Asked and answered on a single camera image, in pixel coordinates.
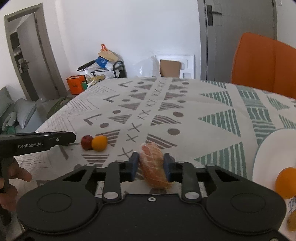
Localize orange storage box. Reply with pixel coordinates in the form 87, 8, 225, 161
67, 75, 85, 95

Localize blue plastic bag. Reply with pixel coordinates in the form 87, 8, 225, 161
95, 56, 108, 69

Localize clear plastic bag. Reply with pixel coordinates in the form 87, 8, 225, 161
134, 56, 161, 77

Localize white foam packaging board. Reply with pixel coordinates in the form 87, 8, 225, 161
155, 55, 195, 79

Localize white round plate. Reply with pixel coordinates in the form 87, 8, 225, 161
252, 127, 296, 239

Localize orange chair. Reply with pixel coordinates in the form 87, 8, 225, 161
231, 33, 295, 99

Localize small tangerine by plums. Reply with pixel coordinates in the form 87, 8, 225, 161
91, 136, 108, 152

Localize person left hand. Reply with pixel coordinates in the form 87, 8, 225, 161
1, 160, 32, 211

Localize black door handle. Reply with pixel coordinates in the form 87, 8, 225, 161
206, 4, 222, 26

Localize grey sofa cushion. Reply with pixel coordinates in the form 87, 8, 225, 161
14, 98, 37, 129

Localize large orange on plate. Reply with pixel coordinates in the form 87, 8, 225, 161
275, 167, 296, 199

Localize patterned white tablecloth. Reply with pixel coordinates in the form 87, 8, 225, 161
11, 78, 295, 195

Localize peeled pomelo segment small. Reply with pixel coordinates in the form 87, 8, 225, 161
139, 143, 171, 189

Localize dark red plum right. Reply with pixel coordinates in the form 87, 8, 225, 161
80, 135, 93, 151

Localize green-yellow small fruit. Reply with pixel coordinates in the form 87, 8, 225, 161
287, 210, 296, 232

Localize brown cardboard piece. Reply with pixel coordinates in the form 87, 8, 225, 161
159, 60, 181, 78

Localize brown paper bag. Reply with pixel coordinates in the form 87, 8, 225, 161
98, 44, 118, 62

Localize black metal rack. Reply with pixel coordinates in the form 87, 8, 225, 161
112, 60, 127, 78

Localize grey open side door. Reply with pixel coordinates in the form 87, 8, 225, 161
4, 3, 67, 101

